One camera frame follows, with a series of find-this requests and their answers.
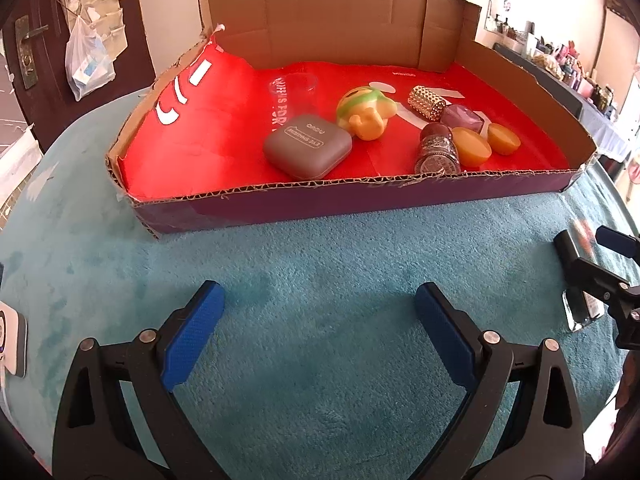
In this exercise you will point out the dark brown door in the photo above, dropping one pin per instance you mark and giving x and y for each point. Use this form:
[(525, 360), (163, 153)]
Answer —
[(135, 35)]

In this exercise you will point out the glitter bottle with red cap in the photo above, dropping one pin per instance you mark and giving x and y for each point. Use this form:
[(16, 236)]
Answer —
[(436, 152)]

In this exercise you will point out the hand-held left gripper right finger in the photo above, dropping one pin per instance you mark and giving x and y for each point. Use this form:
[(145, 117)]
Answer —
[(445, 335)]

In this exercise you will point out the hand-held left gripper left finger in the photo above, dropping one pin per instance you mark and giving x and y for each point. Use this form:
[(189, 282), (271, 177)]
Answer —
[(195, 330)]

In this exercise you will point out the large yellow round disc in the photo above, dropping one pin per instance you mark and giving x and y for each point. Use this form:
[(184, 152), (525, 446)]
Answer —
[(472, 148)]

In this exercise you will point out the black star nail polish bottle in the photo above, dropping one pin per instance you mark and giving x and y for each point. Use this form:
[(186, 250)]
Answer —
[(567, 250)]

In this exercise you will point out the small yellow round disc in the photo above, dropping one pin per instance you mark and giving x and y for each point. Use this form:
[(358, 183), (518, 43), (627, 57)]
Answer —
[(504, 139)]

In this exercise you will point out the gold studded cylinder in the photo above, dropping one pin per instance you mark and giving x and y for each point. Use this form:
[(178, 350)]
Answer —
[(427, 103)]

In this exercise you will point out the green and yellow toy figure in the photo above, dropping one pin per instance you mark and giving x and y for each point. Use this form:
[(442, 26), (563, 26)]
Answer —
[(367, 112)]

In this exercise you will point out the white plastic bag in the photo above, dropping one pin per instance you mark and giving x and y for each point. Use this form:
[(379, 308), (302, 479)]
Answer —
[(89, 67)]

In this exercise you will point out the cardboard box with red lining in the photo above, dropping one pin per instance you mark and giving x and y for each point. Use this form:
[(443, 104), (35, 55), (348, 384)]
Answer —
[(300, 205)]

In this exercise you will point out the dark cloth covered desk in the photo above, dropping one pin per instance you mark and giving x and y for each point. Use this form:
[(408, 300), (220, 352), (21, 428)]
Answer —
[(595, 120)]

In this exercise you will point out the clear plastic cup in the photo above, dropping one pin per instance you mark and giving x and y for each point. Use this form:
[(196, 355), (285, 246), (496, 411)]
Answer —
[(295, 91)]

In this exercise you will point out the row of cosmetic bottles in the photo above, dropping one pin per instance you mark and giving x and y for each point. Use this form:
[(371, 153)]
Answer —
[(565, 60)]

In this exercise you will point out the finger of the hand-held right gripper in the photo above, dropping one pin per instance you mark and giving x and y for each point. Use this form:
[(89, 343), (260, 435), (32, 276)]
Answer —
[(617, 241), (605, 280)]

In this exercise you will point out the grey square eyeshadow case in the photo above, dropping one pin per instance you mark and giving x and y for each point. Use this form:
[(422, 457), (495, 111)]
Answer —
[(307, 147)]

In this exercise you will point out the white black-edged device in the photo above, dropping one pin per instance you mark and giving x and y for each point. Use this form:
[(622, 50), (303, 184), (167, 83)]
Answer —
[(12, 335)]

